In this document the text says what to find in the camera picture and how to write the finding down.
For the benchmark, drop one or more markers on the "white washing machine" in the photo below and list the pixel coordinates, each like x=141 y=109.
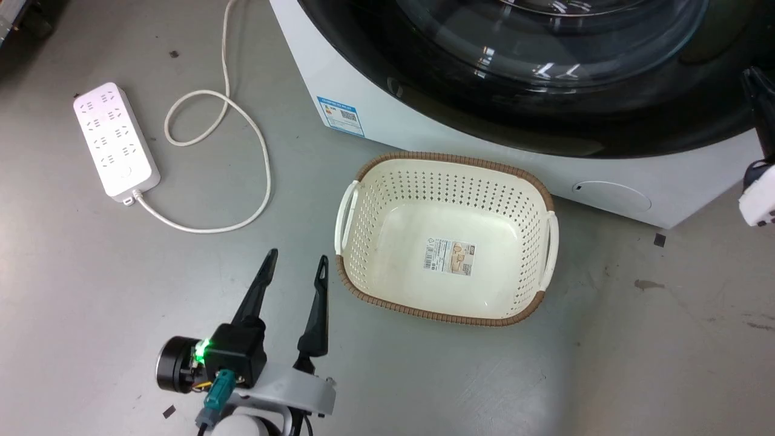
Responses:
x=424 y=130

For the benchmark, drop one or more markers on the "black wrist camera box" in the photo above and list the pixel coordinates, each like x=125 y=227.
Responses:
x=236 y=357

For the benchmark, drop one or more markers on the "printed basket label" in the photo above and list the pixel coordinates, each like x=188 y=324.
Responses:
x=449 y=257

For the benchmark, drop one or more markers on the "white power strip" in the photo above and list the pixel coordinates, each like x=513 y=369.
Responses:
x=115 y=142

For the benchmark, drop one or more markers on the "dark glass washing machine door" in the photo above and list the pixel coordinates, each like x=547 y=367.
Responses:
x=545 y=72

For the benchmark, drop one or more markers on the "round white filter cover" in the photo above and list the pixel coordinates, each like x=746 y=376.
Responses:
x=611 y=195

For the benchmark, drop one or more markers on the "blue white energy label sticker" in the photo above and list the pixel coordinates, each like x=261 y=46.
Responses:
x=341 y=115

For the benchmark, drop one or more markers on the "grey white left gripper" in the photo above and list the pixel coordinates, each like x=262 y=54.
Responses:
x=296 y=390

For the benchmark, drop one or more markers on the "black floor tape piece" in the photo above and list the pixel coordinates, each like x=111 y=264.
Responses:
x=169 y=412
x=660 y=240

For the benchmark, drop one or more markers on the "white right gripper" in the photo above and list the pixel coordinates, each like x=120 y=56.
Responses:
x=760 y=200

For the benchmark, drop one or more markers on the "cream perforated laundry basket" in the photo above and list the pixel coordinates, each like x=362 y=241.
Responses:
x=393 y=242

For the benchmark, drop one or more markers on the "dark background equipment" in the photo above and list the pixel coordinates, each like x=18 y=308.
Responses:
x=24 y=15

